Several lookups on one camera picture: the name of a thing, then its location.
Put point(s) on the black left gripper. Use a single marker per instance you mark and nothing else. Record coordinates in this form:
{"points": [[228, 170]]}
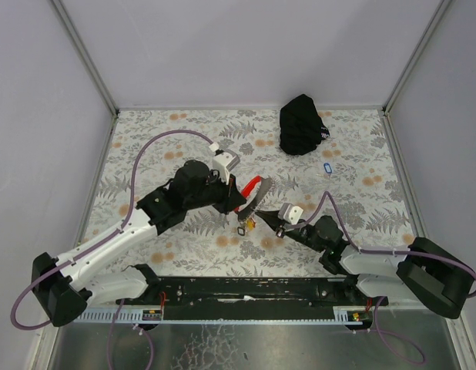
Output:
{"points": [[230, 194]]}

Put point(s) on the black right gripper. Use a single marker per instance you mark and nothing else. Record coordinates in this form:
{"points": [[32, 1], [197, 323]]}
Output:
{"points": [[283, 226]]}

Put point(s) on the red-handled metal key organizer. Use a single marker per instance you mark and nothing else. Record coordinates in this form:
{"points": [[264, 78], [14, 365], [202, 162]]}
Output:
{"points": [[264, 185]]}

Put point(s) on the blue key tag with key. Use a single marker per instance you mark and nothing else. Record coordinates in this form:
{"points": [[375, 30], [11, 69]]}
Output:
{"points": [[327, 170]]}

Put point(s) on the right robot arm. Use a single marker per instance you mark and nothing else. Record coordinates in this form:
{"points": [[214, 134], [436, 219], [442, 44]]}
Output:
{"points": [[422, 271]]}

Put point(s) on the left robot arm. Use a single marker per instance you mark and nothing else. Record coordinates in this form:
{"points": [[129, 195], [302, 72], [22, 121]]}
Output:
{"points": [[67, 284]]}

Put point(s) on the black folded cloth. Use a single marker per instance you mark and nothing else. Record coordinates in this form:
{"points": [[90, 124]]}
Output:
{"points": [[301, 128]]}

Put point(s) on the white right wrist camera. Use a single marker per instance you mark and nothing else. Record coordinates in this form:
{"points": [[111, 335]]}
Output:
{"points": [[290, 213]]}

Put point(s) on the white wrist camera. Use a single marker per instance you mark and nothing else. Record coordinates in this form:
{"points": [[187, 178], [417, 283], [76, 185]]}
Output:
{"points": [[290, 213], [224, 163]]}

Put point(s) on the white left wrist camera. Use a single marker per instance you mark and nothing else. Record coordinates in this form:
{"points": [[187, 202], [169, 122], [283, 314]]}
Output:
{"points": [[224, 163]]}

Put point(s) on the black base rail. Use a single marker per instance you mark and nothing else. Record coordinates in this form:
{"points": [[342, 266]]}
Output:
{"points": [[271, 293]]}

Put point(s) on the white slotted cable duct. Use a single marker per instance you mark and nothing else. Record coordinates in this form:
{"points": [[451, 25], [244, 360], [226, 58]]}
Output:
{"points": [[227, 315]]}

